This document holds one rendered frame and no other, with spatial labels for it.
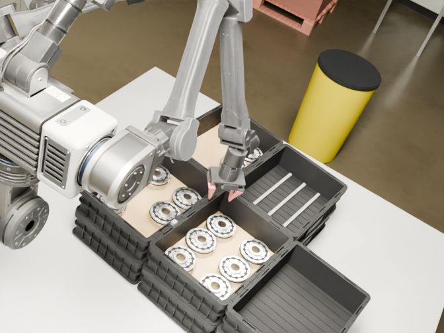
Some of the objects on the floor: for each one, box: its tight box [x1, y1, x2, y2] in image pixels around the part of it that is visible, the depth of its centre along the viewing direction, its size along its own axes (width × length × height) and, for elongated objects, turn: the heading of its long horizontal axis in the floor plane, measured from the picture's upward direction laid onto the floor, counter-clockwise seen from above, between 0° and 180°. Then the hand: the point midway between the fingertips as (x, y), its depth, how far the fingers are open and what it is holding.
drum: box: [288, 49, 381, 163], centre depth 384 cm, size 40×40×63 cm
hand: (219, 197), depth 187 cm, fingers open, 6 cm apart
